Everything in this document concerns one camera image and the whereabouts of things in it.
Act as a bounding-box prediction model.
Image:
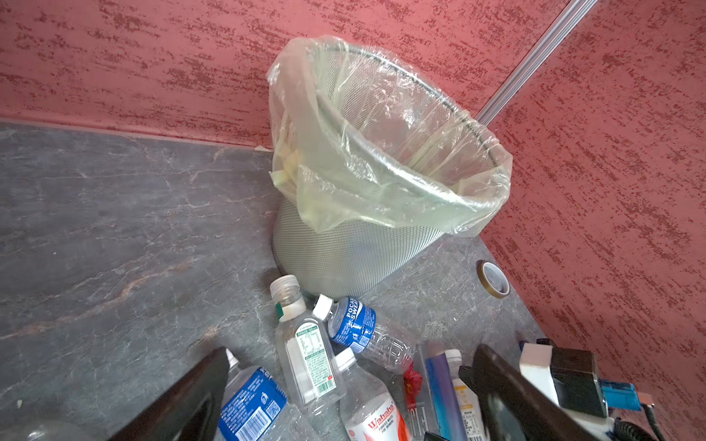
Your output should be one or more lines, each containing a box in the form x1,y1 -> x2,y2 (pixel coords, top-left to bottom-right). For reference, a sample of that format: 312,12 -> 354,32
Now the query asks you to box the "yellow label white bottle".
445,349 -> 487,441

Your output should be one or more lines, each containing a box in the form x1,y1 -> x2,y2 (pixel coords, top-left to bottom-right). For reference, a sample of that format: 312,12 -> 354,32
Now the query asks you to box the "red white label water bottle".
336,348 -> 413,441

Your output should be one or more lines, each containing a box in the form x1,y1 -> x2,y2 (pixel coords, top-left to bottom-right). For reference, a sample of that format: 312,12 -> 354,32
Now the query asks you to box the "blue label bottle upper left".
216,350 -> 319,441

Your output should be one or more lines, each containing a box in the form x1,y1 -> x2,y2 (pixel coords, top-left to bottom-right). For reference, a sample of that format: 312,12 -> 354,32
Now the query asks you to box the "grey mesh waste bin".
272,200 -> 443,300

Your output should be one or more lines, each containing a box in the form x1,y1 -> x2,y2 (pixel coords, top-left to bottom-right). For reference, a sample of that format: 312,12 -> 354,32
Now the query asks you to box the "translucent green bin liner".
268,36 -> 513,236

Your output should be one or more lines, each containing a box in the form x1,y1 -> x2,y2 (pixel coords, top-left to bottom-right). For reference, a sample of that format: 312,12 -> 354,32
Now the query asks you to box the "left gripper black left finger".
111,347 -> 230,440

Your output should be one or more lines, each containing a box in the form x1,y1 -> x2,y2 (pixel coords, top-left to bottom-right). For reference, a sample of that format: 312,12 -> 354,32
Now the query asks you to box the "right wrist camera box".
520,338 -> 659,440

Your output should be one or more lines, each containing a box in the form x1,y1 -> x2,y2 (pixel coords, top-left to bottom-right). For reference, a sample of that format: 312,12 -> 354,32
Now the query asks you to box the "tape roll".
477,261 -> 511,299

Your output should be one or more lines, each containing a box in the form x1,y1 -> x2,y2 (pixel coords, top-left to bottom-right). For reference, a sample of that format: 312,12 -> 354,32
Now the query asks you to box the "green label square bottle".
270,275 -> 347,416

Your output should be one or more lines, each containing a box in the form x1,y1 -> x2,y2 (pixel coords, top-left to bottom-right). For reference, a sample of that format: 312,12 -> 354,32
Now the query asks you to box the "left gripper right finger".
459,344 -> 595,440

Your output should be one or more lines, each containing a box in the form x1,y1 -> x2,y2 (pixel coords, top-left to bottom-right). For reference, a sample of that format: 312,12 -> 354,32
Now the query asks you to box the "Pocari blue label bottle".
313,294 -> 417,375

